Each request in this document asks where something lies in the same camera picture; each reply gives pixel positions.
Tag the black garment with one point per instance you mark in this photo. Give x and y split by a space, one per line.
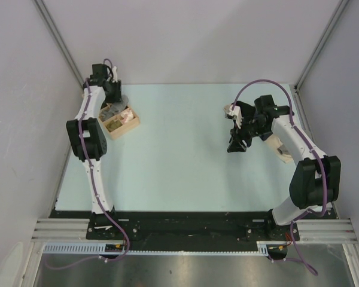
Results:
247 111

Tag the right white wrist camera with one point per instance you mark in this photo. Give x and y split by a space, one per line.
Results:
235 115

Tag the olive green rolled cloth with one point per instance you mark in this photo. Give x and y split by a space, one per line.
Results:
113 125

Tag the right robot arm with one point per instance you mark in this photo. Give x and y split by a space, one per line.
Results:
316 179

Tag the wooden compartment organizer box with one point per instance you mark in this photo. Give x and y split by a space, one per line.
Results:
124 128

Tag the beige rolled cloth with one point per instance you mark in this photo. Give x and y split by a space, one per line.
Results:
226 110

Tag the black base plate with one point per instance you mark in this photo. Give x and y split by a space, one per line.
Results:
150 231

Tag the white slotted cable duct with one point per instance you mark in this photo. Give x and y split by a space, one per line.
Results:
259 249

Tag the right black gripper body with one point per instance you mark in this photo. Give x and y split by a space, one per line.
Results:
252 130

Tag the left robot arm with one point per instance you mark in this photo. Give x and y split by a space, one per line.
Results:
85 133

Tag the grey striped underwear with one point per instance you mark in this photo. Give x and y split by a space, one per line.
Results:
118 107

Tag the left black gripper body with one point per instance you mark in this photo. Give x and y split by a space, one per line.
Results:
115 94

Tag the grey rolled cloth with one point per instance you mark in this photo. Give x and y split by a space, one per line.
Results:
106 114

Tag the pink white rolled cloth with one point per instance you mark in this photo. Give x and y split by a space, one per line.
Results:
126 116

